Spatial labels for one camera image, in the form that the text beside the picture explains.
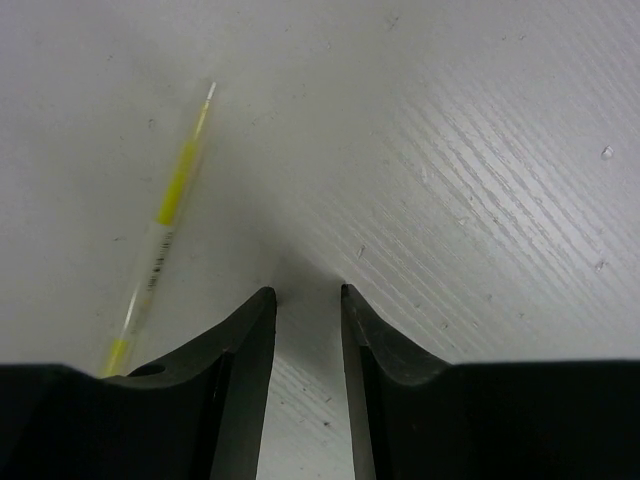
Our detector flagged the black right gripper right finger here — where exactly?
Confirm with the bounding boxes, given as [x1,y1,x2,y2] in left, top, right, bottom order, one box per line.
[341,284,639,479]

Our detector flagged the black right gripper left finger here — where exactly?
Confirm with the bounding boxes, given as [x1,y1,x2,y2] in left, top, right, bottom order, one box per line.
[1,287,277,479]

